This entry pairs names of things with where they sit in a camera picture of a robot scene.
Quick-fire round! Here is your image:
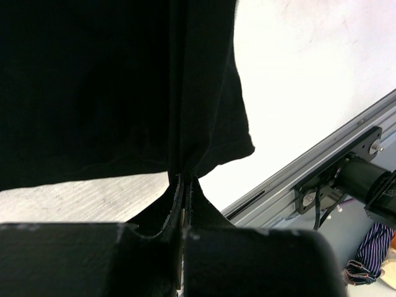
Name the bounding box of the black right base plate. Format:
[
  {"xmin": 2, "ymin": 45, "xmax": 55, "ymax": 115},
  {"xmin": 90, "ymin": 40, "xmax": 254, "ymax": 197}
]
[{"xmin": 295, "ymin": 126, "xmax": 382, "ymax": 214}]

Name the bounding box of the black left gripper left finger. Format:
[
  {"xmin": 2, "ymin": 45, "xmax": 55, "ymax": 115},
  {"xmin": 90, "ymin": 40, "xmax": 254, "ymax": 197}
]
[{"xmin": 0, "ymin": 173, "xmax": 184, "ymax": 297}]

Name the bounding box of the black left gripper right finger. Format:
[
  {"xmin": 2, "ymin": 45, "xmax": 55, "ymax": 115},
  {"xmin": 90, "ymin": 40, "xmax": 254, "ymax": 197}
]
[{"xmin": 182, "ymin": 175, "xmax": 349, "ymax": 297}]

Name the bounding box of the striped cloth bundle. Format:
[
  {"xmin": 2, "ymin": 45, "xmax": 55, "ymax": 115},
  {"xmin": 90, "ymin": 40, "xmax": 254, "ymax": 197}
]
[{"xmin": 343, "ymin": 222, "xmax": 395, "ymax": 285}]

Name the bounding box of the aluminium frame rail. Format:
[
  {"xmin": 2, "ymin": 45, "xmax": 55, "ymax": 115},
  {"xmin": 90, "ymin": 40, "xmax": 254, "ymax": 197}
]
[{"xmin": 223, "ymin": 91, "xmax": 395, "ymax": 228}]

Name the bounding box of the black underwear with beige waistband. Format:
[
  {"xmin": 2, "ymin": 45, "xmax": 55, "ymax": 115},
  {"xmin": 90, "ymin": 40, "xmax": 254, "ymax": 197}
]
[{"xmin": 0, "ymin": 0, "xmax": 256, "ymax": 192}]

